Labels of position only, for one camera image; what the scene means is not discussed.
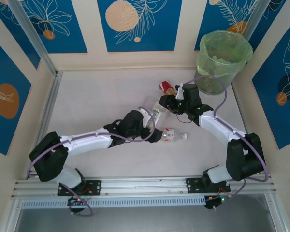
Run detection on aluminium frame post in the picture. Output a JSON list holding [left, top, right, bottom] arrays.
[[241, 0, 268, 41], [8, 0, 58, 76]]

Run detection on amber bottle red white label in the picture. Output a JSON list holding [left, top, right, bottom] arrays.
[[159, 81, 177, 97]]

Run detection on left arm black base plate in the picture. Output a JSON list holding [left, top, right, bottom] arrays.
[[57, 180, 102, 196]]

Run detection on grey slotted cable duct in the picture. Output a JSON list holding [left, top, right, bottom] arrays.
[[21, 196, 206, 209]]

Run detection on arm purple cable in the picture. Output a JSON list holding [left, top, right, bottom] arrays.
[[183, 75, 269, 211], [26, 106, 156, 216]]

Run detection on clear bottle white green label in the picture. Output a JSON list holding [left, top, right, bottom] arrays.
[[146, 101, 170, 129]]

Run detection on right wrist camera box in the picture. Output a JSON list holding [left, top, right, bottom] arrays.
[[174, 83, 185, 100]]

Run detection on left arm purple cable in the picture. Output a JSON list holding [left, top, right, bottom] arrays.
[[26, 106, 156, 216]]

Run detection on green plastic bin liner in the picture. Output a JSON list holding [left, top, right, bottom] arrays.
[[195, 30, 254, 78]]

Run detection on grey metal panel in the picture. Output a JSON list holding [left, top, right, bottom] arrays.
[[13, 194, 280, 232]]

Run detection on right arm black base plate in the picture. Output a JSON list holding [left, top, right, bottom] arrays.
[[185, 177, 232, 194]]

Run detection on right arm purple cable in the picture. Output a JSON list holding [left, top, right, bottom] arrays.
[[183, 75, 269, 211]]

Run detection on aluminium mounting rail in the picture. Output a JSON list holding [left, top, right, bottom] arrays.
[[11, 174, 278, 199]]

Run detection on translucent plastic bin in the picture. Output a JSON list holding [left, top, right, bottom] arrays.
[[195, 30, 254, 95]]

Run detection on aluminium table side rail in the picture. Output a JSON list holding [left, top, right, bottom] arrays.
[[37, 71, 63, 143]]

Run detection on clear bottle red white label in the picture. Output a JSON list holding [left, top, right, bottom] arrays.
[[161, 127, 189, 143]]

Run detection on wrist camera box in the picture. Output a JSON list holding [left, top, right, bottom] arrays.
[[138, 106, 155, 129], [174, 83, 185, 100]]

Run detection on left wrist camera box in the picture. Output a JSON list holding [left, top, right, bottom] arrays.
[[138, 106, 155, 129]]

